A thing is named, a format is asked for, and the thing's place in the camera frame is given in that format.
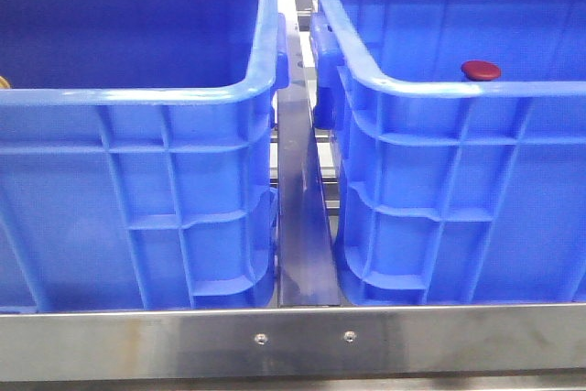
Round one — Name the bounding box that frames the right blue plastic bin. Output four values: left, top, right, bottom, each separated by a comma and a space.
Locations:
311, 0, 585, 306

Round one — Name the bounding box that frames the red mushroom push button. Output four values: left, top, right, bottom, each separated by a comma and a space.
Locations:
461, 60, 502, 81

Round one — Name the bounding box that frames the blue plastic bin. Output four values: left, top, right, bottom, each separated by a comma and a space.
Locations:
1, 0, 288, 314
311, 0, 585, 306

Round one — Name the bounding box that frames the yellow mushroom push button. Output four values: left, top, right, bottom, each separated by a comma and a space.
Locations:
0, 76, 11, 89

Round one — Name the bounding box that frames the steel divider bar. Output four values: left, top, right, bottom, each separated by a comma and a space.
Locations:
277, 12, 341, 308

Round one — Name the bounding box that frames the left blue plastic bin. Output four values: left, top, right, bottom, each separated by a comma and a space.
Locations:
1, 0, 288, 314

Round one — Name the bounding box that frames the steel front rail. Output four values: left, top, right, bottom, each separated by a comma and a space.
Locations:
1, 304, 585, 382

